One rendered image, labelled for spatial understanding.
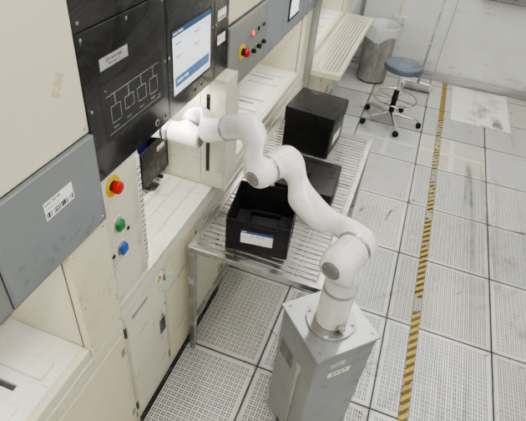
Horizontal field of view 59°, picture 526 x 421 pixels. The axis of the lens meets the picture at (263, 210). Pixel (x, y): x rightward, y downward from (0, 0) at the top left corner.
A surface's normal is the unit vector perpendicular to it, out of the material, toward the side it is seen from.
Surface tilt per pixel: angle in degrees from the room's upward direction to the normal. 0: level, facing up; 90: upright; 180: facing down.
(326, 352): 0
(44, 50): 90
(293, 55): 90
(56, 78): 90
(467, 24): 90
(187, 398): 0
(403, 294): 0
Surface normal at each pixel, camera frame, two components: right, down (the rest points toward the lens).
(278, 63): -0.33, 0.58
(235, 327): 0.09, -0.76
